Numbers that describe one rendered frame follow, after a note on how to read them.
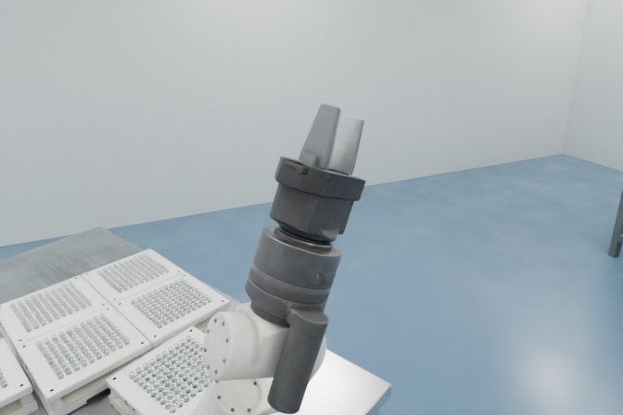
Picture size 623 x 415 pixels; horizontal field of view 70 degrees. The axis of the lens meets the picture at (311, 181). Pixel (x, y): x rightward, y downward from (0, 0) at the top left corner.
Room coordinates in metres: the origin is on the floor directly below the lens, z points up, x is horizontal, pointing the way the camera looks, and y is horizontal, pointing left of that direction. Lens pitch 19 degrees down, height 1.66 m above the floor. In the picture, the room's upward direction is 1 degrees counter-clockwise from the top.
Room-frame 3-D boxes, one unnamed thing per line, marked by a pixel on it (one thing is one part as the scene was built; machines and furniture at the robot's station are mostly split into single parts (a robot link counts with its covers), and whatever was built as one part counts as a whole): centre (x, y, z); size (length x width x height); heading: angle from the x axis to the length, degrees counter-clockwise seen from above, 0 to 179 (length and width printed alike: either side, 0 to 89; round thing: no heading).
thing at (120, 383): (0.83, 0.31, 0.89); 0.25 x 0.24 x 0.02; 141
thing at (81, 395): (0.94, 0.59, 0.84); 0.24 x 0.24 x 0.02; 45
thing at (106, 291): (1.29, 0.60, 0.89); 0.25 x 0.24 x 0.02; 135
